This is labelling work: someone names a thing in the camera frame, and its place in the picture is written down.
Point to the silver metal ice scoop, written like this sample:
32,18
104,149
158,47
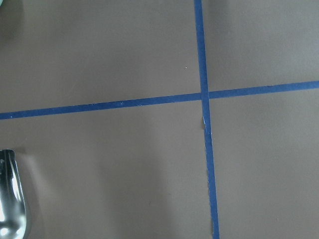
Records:
14,218

